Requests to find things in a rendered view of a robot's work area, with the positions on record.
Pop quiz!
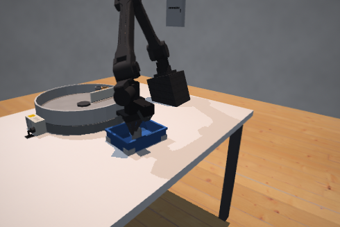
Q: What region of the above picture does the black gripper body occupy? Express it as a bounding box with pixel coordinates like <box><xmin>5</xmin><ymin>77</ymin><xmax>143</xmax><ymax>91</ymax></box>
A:
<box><xmin>116</xmin><ymin>109</ymin><xmax>140</xmax><ymax>123</ymax></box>

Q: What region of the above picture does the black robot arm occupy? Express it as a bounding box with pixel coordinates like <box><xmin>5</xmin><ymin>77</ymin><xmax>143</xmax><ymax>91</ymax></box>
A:
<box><xmin>112</xmin><ymin>0</ymin><xmax>177</xmax><ymax>122</ymax></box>

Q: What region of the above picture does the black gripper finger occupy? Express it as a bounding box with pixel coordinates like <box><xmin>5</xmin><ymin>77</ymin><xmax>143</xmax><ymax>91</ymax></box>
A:
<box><xmin>126</xmin><ymin>120</ymin><xmax>136</xmax><ymax>136</ymax></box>
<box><xmin>135</xmin><ymin>119</ymin><xmax>142</xmax><ymax>131</ymax></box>

